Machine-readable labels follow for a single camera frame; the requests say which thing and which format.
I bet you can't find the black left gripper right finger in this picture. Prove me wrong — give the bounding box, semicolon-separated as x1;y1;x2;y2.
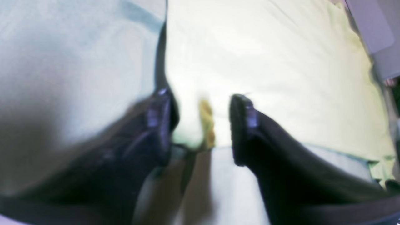
229;94;400;225

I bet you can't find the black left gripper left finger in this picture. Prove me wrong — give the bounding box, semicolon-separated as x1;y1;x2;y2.
1;88;178;225

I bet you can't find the light green T-shirt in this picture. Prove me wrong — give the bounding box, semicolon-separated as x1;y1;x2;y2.
166;0;396;181

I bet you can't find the grey-green table cloth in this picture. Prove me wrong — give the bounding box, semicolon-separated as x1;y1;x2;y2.
1;0;396;225

